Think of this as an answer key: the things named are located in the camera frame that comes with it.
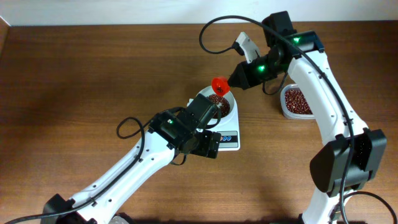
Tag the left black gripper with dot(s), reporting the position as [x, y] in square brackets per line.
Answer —
[201, 109]

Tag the clear plastic container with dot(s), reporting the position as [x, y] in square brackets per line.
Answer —
[288, 114]

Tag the red beans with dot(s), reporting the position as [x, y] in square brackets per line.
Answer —
[296, 102]

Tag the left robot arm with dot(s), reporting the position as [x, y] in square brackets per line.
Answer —
[169, 133]

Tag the white digital kitchen scale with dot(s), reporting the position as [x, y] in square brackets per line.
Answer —
[229, 130]

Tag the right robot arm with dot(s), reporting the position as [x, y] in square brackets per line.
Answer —
[351, 152]

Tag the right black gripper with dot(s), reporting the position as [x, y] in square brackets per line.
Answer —
[244, 74]

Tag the white round bowl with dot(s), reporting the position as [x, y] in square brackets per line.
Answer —
[225, 103]

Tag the orange measuring scoop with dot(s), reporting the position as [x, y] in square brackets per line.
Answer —
[220, 86]

